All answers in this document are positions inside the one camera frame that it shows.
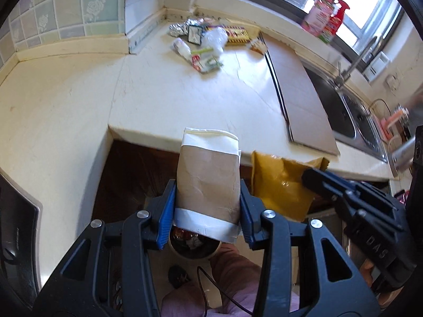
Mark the pink detergent pouch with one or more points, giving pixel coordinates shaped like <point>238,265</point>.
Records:
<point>317,15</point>

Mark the red spray bottle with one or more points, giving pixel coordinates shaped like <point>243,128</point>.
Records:
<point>337,23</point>

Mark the brown cardboard sheet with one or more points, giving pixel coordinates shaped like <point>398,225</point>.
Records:
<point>300,99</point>

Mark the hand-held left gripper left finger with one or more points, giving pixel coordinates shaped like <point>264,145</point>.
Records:
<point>166,218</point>

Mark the person's left shoe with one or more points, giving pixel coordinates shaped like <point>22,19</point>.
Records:
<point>178,276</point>

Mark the brown snack wrapper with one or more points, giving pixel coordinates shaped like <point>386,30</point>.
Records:
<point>258,46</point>

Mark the white wall box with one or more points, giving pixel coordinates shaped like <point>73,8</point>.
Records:
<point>377,66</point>

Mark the black round trash bin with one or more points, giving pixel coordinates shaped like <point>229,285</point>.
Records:
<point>195,251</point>

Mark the brown paper cup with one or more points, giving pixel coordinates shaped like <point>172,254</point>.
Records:
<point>208,181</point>

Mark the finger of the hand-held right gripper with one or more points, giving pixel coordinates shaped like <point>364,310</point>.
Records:
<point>327,185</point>

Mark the yellow red box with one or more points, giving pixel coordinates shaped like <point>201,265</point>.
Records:
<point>238,34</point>

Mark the steel faucet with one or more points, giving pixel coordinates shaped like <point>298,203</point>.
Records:
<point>355,61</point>

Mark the stainless steel appliance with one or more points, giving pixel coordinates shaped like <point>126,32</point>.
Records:
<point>401,155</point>

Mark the dark green small box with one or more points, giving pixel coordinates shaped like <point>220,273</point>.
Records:
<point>195,34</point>

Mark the pink plastic holder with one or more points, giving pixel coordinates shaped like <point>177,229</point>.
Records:
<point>395,123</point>

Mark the stainless steel sink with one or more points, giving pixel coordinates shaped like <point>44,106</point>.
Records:
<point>353,119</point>

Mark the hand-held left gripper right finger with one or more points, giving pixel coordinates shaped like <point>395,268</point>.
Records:
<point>247,219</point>

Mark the silver foil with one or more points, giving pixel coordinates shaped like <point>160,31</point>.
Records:
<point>180,28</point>

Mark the white plastic bag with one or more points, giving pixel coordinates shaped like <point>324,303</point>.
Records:
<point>214,39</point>

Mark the yellow plastic packet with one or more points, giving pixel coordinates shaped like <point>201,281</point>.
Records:
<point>281,185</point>

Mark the white wall switch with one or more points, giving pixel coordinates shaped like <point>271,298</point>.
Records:
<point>391,82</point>

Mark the person's pink trousers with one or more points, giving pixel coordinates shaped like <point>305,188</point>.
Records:
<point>238,277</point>

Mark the person's right hand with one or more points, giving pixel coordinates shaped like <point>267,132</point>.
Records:
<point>366,267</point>

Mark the gas stove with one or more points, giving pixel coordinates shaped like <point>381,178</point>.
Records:
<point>16,231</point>

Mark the small white plastic bottle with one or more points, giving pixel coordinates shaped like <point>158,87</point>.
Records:
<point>181,47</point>

